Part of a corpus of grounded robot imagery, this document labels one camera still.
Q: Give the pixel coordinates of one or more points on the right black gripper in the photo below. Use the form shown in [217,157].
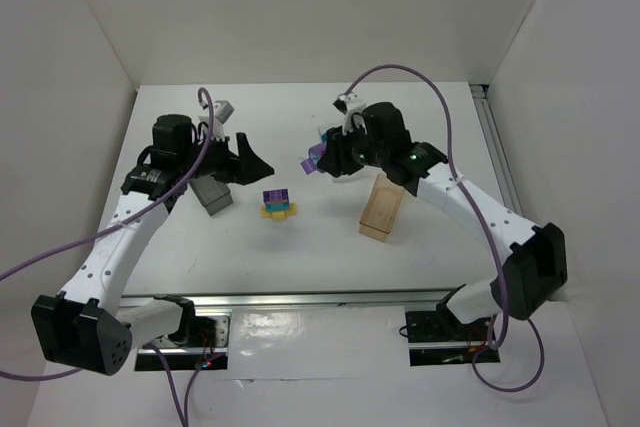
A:
[333,153]

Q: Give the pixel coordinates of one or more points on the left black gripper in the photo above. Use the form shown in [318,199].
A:
[236,159]

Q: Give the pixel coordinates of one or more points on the purple lego brick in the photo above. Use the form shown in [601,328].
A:
[276,196]

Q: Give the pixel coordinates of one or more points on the purple curved lego piece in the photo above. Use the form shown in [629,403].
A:
[314,154]

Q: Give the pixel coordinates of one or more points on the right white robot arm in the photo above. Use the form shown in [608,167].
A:
[531,258]

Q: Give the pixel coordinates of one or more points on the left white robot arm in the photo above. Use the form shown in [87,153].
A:
[81,326]

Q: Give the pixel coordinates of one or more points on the small teal lego brick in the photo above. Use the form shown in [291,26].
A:
[277,206]

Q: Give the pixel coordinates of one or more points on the grey translucent container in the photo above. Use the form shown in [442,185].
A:
[214,196]

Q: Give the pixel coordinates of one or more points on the yellow lego pieces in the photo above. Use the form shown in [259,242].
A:
[279,216]

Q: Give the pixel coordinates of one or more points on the clear plastic container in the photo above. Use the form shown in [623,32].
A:
[322,132]

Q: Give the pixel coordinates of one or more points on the amber translucent container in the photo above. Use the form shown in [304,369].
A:
[378,217]

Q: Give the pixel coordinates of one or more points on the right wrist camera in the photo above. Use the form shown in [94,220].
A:
[352,107]

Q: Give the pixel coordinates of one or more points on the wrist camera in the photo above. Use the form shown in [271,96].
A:
[223,110]
[352,107]

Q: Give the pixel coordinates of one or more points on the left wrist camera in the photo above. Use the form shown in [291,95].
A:
[223,110]

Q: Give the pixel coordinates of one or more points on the aluminium rail right side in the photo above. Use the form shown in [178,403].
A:
[495,147]

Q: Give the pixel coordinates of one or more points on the aluminium rail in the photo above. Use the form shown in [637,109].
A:
[328,298]
[495,147]

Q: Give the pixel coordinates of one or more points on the aluminium rail front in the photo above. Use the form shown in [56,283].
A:
[328,298]

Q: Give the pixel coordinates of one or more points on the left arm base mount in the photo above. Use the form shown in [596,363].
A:
[207,343]

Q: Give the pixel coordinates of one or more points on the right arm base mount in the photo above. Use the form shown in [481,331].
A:
[430,344]

